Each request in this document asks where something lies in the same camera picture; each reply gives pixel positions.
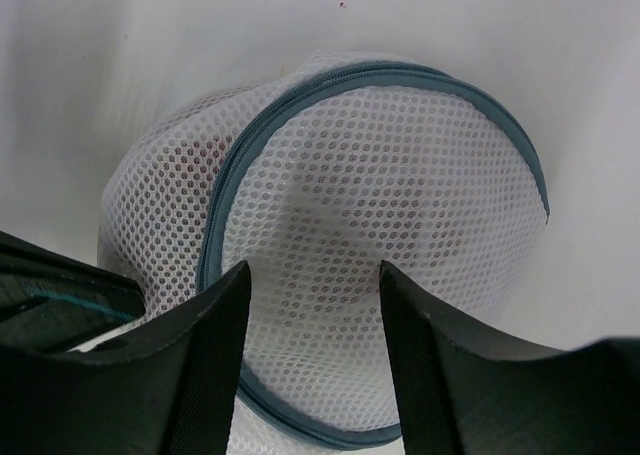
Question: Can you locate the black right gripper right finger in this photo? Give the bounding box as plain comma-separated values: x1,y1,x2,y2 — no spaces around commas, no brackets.
379,262,639,454

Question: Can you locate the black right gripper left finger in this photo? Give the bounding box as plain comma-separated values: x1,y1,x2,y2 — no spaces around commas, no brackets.
1,262,250,454

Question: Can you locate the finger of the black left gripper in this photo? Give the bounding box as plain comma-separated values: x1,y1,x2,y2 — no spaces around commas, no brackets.
1,232,145,353

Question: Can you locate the blue-trimmed mesh laundry bag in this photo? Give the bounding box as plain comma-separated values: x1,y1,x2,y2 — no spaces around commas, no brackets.
98,53,550,454

